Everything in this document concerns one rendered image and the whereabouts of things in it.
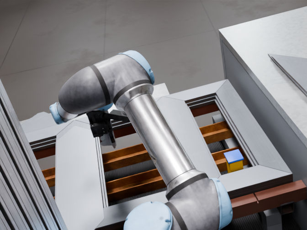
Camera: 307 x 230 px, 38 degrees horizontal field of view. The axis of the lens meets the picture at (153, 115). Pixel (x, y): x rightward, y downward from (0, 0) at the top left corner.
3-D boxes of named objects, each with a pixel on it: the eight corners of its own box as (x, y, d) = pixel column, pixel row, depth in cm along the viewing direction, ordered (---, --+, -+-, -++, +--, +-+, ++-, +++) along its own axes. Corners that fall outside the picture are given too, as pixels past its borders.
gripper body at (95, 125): (92, 128, 184) (84, 104, 178) (113, 123, 185) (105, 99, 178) (94, 139, 178) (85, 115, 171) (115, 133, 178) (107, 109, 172)
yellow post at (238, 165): (230, 191, 184) (225, 156, 174) (242, 188, 185) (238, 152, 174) (234, 200, 180) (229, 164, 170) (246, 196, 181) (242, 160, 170)
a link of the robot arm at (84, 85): (69, 120, 113) (58, 132, 160) (108, 102, 116) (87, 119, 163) (50, 78, 113) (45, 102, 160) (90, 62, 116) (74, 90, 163)
